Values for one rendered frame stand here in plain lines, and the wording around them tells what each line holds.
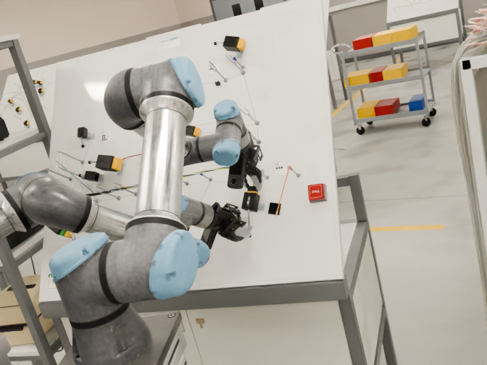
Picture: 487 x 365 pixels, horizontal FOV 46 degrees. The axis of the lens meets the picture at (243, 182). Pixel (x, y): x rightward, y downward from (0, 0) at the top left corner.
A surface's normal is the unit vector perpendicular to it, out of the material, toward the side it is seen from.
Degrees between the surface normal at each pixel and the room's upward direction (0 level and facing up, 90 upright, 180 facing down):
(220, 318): 90
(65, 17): 90
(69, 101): 54
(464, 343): 0
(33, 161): 90
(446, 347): 0
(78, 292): 90
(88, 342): 72
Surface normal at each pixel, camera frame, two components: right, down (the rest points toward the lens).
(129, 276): -0.26, 0.09
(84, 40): 0.86, -0.07
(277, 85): -0.38, -0.25
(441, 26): -0.45, 0.37
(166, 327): -0.25, -0.93
